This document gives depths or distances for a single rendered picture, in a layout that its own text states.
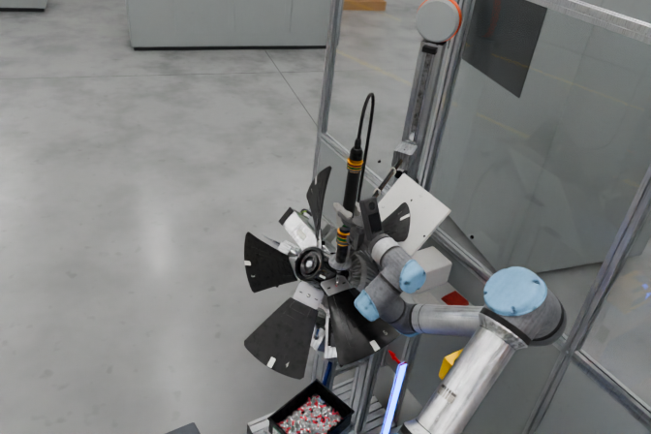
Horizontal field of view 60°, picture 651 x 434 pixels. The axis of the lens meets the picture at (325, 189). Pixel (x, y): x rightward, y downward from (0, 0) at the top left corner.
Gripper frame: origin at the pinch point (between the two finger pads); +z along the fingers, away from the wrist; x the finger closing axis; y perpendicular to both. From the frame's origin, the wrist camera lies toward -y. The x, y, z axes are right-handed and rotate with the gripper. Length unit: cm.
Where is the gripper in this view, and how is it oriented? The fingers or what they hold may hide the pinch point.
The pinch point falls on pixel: (343, 201)
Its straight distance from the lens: 164.9
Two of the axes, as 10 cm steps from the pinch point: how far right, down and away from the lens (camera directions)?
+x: 8.5, -2.0, 4.8
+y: -1.1, 8.4, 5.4
